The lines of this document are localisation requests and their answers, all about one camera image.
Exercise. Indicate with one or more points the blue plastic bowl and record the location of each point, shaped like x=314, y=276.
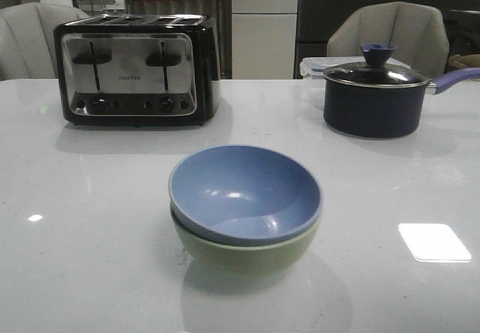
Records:
x=244, y=195

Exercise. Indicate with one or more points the green plastic bowl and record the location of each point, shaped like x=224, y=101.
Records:
x=256, y=260

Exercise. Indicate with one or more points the clear plastic food container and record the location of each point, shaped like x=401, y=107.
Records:
x=313, y=67

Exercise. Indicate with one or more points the white cabinet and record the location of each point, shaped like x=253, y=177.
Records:
x=263, y=39

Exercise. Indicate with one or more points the black chrome four-slot toaster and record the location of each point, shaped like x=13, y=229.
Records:
x=138, y=70

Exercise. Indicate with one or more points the dark blue saucepan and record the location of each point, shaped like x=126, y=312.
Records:
x=383, y=112

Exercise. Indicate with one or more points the glass pot lid blue knob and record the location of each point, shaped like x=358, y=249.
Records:
x=374, y=71

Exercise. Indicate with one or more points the beige chair right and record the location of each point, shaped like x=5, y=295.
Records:
x=417, y=30

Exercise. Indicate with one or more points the beige chair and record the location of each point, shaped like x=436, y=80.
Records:
x=27, y=40
x=417, y=30

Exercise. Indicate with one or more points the beige chair left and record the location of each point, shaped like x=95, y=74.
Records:
x=27, y=40

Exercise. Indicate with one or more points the wicker basket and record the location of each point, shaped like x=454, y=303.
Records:
x=458, y=61

